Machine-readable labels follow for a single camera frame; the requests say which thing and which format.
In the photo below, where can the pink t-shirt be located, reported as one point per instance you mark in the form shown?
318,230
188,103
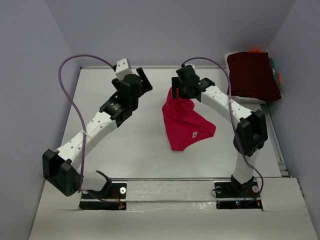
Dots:
183,125

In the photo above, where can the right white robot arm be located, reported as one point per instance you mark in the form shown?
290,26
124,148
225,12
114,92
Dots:
249,127

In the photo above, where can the teal orange item beside stack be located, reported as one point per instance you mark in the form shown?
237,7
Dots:
276,74

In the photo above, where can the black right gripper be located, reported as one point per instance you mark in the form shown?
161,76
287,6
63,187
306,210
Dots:
176,84

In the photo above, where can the orange object behind stack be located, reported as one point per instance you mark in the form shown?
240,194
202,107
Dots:
255,51

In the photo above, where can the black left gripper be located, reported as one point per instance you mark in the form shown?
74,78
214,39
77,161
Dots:
145,82

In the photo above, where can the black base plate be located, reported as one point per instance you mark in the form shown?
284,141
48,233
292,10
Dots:
113,200
228,199

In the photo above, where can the dark red folded t-shirt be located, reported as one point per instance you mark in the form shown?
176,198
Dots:
252,75

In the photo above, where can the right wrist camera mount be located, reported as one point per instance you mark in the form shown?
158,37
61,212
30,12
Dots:
187,75

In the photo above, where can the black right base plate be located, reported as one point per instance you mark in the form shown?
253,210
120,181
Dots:
228,199

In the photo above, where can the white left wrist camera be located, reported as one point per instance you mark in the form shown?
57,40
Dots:
123,68

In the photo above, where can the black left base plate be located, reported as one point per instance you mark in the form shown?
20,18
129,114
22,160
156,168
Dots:
113,200

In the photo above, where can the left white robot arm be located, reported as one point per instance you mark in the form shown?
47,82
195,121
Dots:
64,167

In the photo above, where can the metal rail right side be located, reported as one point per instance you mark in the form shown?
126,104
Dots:
275,143

